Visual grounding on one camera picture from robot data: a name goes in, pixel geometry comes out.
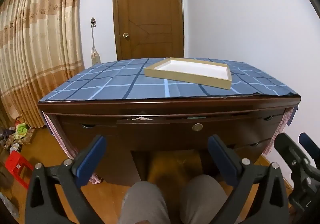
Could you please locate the pile of floor clutter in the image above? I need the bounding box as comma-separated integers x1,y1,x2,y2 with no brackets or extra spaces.
0,117,35,155

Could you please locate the beige curtain tieback tassel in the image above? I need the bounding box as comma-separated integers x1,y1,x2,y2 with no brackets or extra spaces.
90,27,101,66

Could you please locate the brown wooden door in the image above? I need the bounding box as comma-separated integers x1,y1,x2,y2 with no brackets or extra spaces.
112,0,185,61

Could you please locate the person's left leg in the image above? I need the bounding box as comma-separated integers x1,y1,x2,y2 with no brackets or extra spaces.
119,181,171,224

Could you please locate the red plastic stool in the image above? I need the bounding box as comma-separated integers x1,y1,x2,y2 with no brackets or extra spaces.
5,153,34,188

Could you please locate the beige patterned curtain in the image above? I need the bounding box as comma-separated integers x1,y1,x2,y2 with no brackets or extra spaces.
0,0,84,130

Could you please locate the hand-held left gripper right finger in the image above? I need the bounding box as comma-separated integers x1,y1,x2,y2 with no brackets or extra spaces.
207,134,290,224

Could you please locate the shallow tan cardboard tray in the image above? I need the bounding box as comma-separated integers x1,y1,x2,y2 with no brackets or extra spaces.
144,57,232,90

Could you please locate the dark wooden desk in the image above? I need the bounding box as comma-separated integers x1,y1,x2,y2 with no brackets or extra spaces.
37,95,302,187

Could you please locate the blue plaid tablecloth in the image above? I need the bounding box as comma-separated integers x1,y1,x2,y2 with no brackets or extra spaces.
39,57,300,126

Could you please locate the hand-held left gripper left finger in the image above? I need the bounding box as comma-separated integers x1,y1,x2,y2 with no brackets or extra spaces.
24,135,108,224

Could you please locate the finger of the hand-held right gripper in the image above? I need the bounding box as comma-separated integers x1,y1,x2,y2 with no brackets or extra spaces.
299,132,320,165
274,133,312,177

